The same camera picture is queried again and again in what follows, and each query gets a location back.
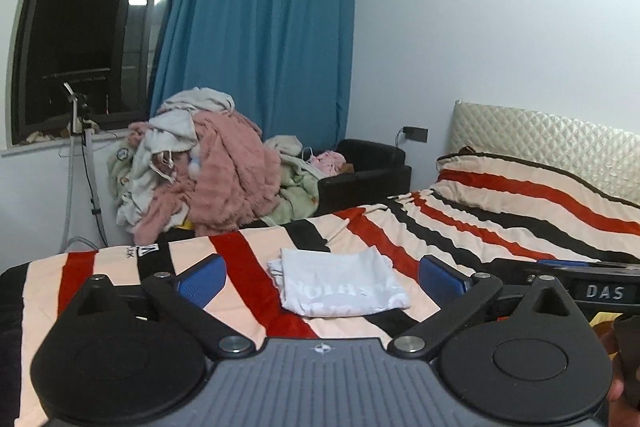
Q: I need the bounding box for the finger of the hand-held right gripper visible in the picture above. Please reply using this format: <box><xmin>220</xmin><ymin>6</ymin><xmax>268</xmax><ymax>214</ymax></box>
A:
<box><xmin>536</xmin><ymin>258</ymin><xmax>629</xmax><ymax>271</ymax></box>

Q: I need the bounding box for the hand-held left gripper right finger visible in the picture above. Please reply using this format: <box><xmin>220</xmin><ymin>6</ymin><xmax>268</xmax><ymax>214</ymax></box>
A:
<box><xmin>387</xmin><ymin>254</ymin><xmax>576</xmax><ymax>358</ymax></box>

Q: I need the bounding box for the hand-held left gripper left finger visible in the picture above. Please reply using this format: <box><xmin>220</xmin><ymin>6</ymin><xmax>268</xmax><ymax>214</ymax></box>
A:
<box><xmin>75</xmin><ymin>253</ymin><xmax>258</xmax><ymax>358</ymax></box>

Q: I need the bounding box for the light blue T-shirt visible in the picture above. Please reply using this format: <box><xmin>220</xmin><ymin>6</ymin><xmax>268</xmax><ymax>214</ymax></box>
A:
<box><xmin>266</xmin><ymin>247</ymin><xmax>412</xmax><ymax>319</ymax></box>

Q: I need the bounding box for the person's right forearm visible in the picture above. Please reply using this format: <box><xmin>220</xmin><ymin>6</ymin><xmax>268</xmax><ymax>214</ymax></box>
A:
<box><xmin>600</xmin><ymin>314</ymin><xmax>640</xmax><ymax>427</ymax></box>

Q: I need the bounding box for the pink fluffy blanket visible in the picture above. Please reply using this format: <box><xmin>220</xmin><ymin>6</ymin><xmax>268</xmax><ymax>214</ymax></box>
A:
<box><xmin>127</xmin><ymin>111</ymin><xmax>282</xmax><ymax>246</ymax></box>

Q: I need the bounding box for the cream quilted headboard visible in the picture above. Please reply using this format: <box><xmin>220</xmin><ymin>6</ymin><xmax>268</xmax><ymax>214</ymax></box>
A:
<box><xmin>451</xmin><ymin>100</ymin><xmax>640</xmax><ymax>201</ymax></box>

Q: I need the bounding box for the plain green fleece blanket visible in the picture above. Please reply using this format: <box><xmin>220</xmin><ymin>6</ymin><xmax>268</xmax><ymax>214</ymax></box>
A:
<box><xmin>267</xmin><ymin>152</ymin><xmax>327</xmax><ymax>225</ymax></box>

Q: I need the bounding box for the black sofa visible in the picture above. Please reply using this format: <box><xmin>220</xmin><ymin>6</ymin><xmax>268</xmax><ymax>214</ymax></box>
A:
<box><xmin>155</xmin><ymin>138</ymin><xmax>413</xmax><ymax>241</ymax></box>

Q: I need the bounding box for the green printed fleece garment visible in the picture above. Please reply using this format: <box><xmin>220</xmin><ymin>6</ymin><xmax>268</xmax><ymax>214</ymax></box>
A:
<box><xmin>106</xmin><ymin>142</ymin><xmax>139</xmax><ymax>214</ymax></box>

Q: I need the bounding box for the grey white hoodie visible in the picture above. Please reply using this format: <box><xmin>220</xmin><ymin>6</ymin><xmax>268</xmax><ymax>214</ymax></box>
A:
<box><xmin>116</xmin><ymin>112</ymin><xmax>202</xmax><ymax>229</ymax></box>

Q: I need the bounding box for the white tripod stand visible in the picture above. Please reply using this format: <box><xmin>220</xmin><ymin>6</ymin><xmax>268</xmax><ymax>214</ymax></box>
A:
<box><xmin>60</xmin><ymin>82</ymin><xmax>109</xmax><ymax>254</ymax></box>

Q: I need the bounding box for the red black striped blanket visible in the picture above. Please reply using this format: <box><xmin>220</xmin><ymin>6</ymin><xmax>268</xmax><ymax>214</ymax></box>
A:
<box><xmin>0</xmin><ymin>152</ymin><xmax>640</xmax><ymax>427</ymax></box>

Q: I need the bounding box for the small cream cloth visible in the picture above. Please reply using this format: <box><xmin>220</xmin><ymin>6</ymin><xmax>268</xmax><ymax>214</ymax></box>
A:
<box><xmin>264</xmin><ymin>135</ymin><xmax>304</xmax><ymax>157</ymax></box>

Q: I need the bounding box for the small pink garment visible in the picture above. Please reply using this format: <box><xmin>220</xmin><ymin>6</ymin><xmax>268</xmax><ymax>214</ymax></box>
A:
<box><xmin>310</xmin><ymin>150</ymin><xmax>347</xmax><ymax>176</ymax></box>

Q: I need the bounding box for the cream knit garment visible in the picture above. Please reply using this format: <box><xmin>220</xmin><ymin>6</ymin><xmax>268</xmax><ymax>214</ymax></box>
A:
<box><xmin>157</xmin><ymin>88</ymin><xmax>237</xmax><ymax>118</ymax></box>

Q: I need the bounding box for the white window sill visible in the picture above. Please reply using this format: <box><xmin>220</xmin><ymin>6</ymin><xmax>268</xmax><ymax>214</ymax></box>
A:
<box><xmin>0</xmin><ymin>134</ymin><xmax>132</xmax><ymax>158</ymax></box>

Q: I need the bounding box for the blue curtain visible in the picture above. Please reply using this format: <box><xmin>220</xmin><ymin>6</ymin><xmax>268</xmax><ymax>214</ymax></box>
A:
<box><xmin>150</xmin><ymin>0</ymin><xmax>359</xmax><ymax>154</ymax></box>

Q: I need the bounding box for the dark framed window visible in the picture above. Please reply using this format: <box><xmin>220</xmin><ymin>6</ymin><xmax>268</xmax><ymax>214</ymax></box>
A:
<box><xmin>10</xmin><ymin>0</ymin><xmax>194</xmax><ymax>146</ymax></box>

